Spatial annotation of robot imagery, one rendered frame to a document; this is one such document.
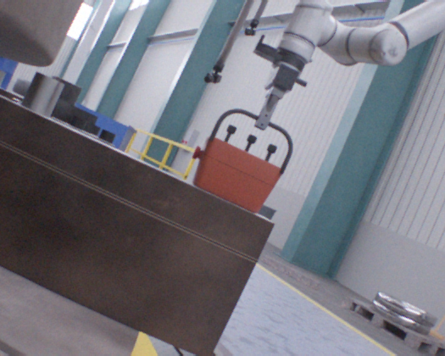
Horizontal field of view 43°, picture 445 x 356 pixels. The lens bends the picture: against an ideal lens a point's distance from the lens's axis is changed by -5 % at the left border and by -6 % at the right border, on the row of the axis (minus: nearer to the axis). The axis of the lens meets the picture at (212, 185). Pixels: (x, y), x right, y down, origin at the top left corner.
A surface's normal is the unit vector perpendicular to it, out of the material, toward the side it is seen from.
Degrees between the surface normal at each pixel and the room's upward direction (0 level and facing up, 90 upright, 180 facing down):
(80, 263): 90
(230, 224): 90
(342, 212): 90
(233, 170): 97
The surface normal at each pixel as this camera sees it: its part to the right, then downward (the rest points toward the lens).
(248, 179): 0.02, 0.15
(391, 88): 0.37, 0.18
